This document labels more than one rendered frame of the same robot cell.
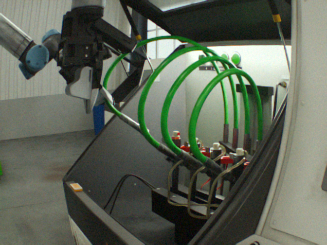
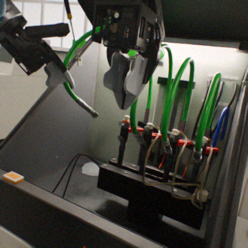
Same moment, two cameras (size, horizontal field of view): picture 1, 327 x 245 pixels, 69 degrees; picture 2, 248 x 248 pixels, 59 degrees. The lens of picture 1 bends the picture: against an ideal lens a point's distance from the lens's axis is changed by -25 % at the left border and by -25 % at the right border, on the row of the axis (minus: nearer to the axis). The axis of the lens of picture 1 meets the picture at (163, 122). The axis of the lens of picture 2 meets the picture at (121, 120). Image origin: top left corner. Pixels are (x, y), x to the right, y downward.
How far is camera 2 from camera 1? 0.42 m
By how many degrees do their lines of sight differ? 31
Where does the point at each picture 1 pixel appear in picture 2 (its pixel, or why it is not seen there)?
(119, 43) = (160, 32)
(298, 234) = not seen: outside the picture
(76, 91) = (129, 85)
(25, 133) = not seen: outside the picture
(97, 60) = (158, 51)
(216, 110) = not seen: hidden behind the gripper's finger
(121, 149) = (49, 126)
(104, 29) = (157, 8)
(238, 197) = (239, 184)
